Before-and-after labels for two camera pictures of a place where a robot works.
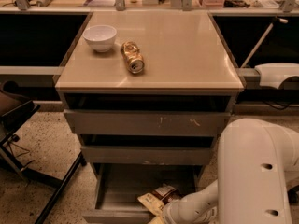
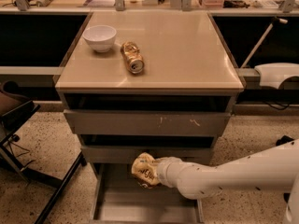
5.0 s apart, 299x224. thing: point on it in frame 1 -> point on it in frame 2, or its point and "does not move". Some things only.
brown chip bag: (155, 200) -> (144, 170)
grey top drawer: (102, 122) does not move
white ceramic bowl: (100, 36) does not move
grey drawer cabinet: (149, 95) does not move
